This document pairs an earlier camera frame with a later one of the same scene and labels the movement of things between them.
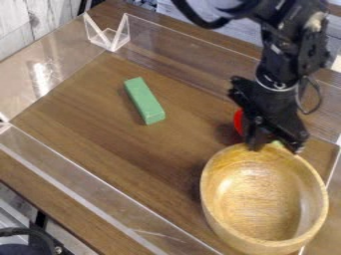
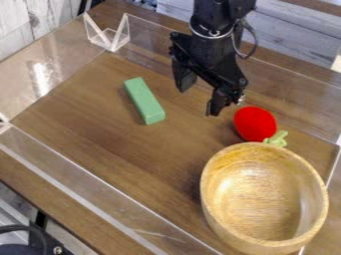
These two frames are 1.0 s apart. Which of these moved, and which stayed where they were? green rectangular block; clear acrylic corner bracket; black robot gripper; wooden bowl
Moved: black robot gripper
Stayed: wooden bowl; green rectangular block; clear acrylic corner bracket
